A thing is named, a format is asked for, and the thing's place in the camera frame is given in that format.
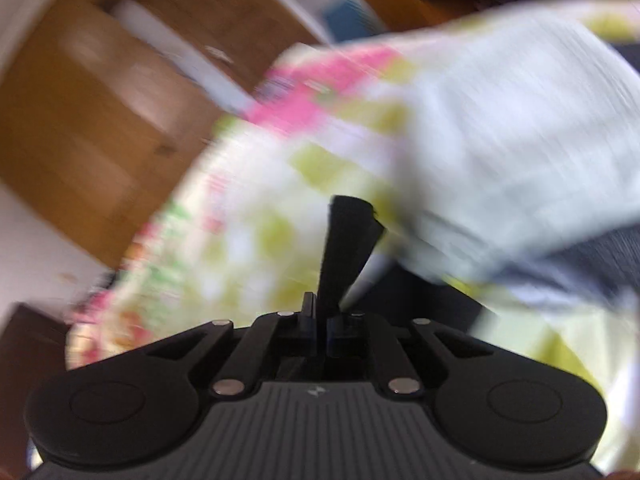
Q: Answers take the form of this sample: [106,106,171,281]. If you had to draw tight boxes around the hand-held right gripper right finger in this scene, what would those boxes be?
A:
[325,310,482,402]

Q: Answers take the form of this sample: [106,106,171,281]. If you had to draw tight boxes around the black pants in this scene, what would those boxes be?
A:
[317,195,640,346]

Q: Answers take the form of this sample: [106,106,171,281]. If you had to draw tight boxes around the wooden wardrobe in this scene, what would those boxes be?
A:
[0,0,223,268]

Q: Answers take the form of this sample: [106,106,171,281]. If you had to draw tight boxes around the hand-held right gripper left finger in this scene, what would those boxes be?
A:
[149,291,317,402]

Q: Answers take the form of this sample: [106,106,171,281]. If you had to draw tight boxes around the checked printed blanket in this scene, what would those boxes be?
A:
[65,0,640,473]

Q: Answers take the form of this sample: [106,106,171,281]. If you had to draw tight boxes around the blue foam mat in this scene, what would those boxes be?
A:
[320,0,383,43]

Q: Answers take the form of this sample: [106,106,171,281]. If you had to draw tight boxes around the wooden door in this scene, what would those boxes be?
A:
[120,0,323,98]

